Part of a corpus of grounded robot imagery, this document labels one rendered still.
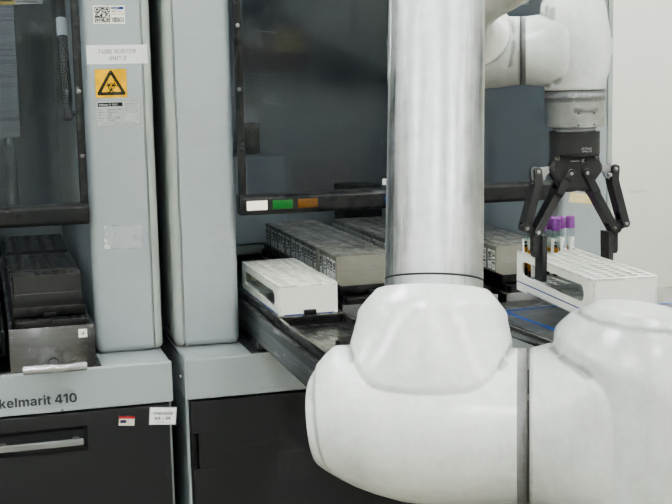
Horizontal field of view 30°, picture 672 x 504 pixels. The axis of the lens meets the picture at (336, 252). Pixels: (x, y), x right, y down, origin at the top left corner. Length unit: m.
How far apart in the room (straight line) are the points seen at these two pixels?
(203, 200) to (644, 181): 1.85
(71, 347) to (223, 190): 0.37
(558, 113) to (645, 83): 1.85
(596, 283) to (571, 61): 0.33
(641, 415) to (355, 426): 0.26
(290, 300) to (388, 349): 0.83
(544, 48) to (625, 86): 1.83
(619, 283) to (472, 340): 0.60
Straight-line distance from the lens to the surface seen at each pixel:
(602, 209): 1.93
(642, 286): 1.79
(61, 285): 2.14
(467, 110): 1.28
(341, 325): 2.00
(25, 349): 2.08
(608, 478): 1.20
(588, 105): 1.88
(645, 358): 1.18
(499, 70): 1.86
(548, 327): 1.89
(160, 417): 2.12
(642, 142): 3.72
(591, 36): 1.87
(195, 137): 2.15
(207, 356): 2.12
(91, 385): 2.10
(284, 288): 2.01
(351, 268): 2.22
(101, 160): 2.14
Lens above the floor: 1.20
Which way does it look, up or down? 8 degrees down
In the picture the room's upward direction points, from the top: 1 degrees counter-clockwise
